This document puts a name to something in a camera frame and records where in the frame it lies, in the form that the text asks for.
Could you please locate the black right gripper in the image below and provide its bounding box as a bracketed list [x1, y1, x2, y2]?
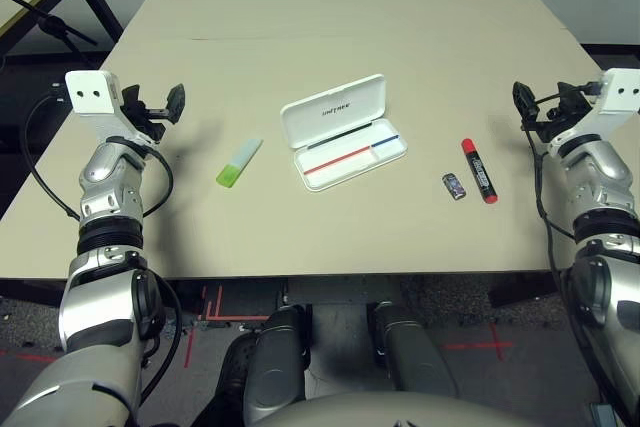
[512, 80, 593, 146]

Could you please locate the black tripod stand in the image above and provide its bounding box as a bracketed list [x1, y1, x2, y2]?
[0, 0, 101, 68]

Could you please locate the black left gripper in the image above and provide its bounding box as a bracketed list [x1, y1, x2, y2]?
[121, 82, 188, 145]

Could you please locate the grey robot torso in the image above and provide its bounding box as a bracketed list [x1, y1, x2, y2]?
[249, 391, 531, 427]

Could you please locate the small silver battery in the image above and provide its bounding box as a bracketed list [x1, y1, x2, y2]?
[441, 172, 468, 201]

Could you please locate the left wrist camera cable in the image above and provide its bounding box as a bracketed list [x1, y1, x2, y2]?
[23, 84, 175, 222]

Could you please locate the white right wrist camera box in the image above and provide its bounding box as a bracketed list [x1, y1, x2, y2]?
[597, 67, 640, 117]

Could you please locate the black table base beam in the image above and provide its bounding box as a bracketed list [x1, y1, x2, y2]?
[492, 271, 559, 309]

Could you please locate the red tape cross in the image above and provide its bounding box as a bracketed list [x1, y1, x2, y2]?
[444, 321, 514, 361]

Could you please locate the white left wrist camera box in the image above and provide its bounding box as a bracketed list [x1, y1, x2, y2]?
[64, 70, 122, 119]

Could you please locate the red black whiteboard marker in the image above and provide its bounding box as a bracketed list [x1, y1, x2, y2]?
[460, 137, 500, 206]

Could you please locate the white plastic pencil case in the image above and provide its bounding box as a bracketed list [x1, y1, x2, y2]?
[279, 73, 409, 193]

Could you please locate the translucent highlighter with green cap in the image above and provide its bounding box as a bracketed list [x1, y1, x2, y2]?
[215, 138, 265, 190]

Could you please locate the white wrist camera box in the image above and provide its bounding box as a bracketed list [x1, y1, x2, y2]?
[64, 70, 122, 119]
[597, 67, 640, 117]

